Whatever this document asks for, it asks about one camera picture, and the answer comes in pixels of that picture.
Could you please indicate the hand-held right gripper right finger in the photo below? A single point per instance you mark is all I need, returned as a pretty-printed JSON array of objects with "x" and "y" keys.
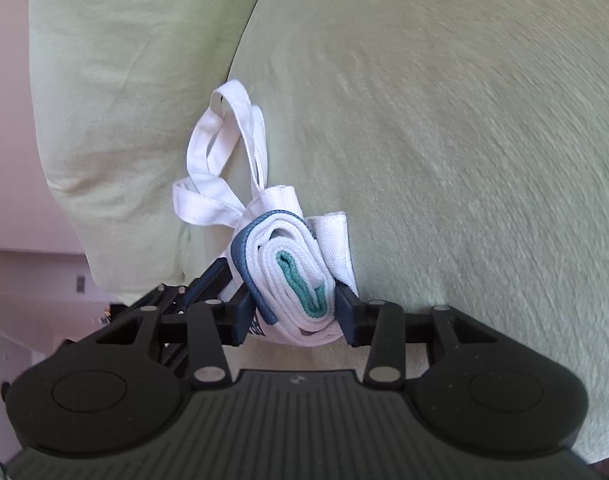
[{"x": 347, "y": 317}]

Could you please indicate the light green sofa cover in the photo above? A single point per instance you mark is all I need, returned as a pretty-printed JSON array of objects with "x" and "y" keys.
[{"x": 434, "y": 160}]

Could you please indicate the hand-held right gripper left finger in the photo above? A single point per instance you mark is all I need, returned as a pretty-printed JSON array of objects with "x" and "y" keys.
[{"x": 244, "y": 317}]

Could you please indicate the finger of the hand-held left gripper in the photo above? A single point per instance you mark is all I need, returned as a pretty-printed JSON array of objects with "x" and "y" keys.
[
  {"x": 164, "y": 300},
  {"x": 212, "y": 277}
]

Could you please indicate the white and green shopping bag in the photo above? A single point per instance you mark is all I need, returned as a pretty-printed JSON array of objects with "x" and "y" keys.
[{"x": 284, "y": 260}]

